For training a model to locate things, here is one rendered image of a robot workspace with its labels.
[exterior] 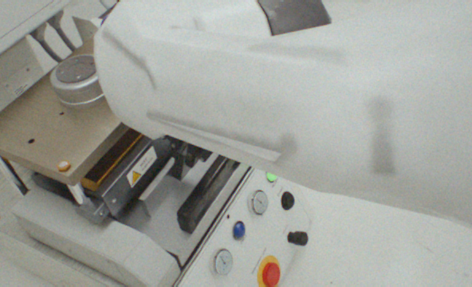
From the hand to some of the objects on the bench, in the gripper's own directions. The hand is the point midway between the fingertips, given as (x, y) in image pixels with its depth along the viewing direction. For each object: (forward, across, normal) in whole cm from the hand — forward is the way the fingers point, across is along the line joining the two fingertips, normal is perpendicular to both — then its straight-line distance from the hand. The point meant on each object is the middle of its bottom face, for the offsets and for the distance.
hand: (183, 159), depth 67 cm
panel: (+20, +22, 0) cm, 30 cm away
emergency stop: (+19, +20, 0) cm, 28 cm away
